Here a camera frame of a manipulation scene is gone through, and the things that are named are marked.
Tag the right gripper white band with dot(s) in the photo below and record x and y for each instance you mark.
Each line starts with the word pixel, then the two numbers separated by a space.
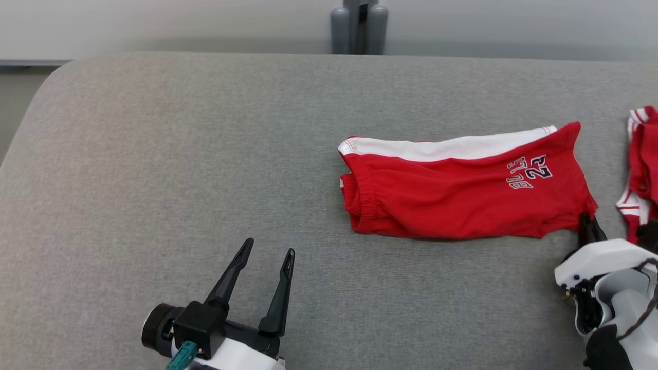
pixel 601 257

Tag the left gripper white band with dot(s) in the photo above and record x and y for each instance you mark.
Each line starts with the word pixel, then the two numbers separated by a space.
pixel 241 357

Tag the red Bulls 23 basketball jersey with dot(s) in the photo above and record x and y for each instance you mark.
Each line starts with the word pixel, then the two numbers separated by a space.
pixel 645 164

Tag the red basketball shorts white stripe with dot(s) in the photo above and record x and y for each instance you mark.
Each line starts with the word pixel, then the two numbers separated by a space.
pixel 437 200

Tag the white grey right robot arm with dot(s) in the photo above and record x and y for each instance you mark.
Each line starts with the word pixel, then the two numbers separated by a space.
pixel 617 288

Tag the grey fabric sofa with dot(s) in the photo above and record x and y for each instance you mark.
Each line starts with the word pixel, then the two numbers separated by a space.
pixel 154 154

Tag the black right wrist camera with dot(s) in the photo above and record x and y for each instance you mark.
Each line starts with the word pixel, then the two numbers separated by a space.
pixel 649 236

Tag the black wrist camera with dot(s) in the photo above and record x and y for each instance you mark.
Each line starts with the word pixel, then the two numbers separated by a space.
pixel 200 324
pixel 649 236

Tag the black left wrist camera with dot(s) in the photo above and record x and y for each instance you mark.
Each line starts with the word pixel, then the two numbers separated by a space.
pixel 200 324

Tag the grey metal frame post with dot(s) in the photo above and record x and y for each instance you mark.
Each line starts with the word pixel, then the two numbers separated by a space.
pixel 360 25

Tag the grey wall baseboard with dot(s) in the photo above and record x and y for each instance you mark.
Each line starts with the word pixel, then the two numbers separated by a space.
pixel 31 62

